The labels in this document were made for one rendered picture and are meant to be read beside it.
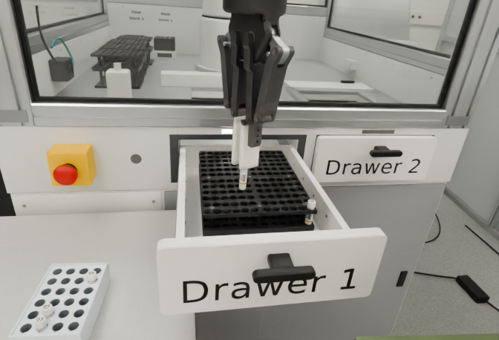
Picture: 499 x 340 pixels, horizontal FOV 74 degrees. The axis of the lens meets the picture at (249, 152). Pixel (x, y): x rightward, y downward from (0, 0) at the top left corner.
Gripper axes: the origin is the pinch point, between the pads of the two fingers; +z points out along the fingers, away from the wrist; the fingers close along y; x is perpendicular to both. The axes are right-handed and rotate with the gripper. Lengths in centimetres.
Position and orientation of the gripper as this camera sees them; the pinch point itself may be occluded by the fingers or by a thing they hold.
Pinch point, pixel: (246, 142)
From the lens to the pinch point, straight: 46.3
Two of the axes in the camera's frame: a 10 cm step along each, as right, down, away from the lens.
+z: -0.6, 9.1, 4.1
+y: 5.8, 3.6, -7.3
